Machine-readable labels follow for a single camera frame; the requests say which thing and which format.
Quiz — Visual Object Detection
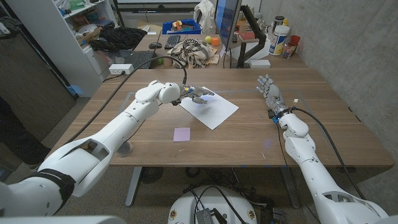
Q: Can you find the white robot torso edge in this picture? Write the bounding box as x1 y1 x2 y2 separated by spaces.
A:
0 215 127 224

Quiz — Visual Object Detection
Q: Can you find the clear glass cup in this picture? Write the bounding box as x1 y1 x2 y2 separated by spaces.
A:
282 42 296 59

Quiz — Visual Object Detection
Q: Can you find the white hanging bag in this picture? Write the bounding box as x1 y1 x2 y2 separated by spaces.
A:
193 0 216 34

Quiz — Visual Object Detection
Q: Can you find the small white box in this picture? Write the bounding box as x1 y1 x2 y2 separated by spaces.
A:
249 58 271 69

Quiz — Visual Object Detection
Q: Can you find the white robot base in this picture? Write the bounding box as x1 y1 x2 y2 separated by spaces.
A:
167 185 258 224

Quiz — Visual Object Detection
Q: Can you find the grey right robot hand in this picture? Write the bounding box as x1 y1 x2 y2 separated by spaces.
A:
256 73 290 119

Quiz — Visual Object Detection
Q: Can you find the white shelf unit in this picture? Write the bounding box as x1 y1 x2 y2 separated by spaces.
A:
6 0 119 98

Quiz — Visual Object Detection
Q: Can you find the black-lid jar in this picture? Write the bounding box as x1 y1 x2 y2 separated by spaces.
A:
273 16 285 32

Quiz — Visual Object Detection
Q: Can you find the beige striped cloth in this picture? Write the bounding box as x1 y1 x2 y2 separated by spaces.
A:
167 39 220 69

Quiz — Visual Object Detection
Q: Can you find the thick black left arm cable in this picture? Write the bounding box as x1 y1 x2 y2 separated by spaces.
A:
65 55 188 144

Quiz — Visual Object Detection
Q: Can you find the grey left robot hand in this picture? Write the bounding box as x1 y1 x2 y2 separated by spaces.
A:
180 86 215 105

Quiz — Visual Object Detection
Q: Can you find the grey table leg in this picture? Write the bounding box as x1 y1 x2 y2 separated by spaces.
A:
281 167 301 208
124 167 143 207

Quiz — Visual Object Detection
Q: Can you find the white power adapter box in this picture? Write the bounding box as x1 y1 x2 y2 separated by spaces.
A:
108 63 134 76

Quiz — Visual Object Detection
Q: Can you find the black keyboard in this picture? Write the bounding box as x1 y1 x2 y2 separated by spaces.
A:
164 34 182 50
119 50 155 70

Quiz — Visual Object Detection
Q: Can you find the blue plastic bin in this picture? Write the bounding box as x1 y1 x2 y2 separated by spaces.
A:
161 19 202 35

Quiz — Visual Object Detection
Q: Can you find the red book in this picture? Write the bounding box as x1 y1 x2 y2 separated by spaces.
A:
238 31 256 41

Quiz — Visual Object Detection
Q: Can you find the black round grille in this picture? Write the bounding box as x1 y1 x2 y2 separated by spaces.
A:
139 167 164 184

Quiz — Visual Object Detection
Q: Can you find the white paper sheet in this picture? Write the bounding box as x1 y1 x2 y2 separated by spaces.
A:
179 86 239 131

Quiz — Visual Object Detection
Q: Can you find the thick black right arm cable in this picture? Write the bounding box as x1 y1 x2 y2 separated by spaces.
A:
290 98 367 200

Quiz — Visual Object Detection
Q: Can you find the dark grey glove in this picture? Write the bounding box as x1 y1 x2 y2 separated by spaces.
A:
0 16 23 40

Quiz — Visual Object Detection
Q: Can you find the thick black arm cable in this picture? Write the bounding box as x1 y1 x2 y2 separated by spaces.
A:
290 98 367 200
65 55 188 144

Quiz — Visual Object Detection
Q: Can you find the person in dark clothes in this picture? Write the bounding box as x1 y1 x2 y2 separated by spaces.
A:
0 96 52 172

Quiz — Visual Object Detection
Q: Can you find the purple sticky note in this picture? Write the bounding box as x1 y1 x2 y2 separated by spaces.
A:
173 127 192 142

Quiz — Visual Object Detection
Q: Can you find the computer monitor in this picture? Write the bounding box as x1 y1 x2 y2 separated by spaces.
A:
213 0 243 51

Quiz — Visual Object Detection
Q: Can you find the black crumpled cloth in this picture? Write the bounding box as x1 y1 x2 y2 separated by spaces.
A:
89 26 148 53

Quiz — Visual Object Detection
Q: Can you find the white canister blue label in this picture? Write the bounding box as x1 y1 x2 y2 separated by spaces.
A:
269 24 290 57

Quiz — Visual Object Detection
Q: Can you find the grey finned box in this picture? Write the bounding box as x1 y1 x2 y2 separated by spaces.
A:
195 208 215 224

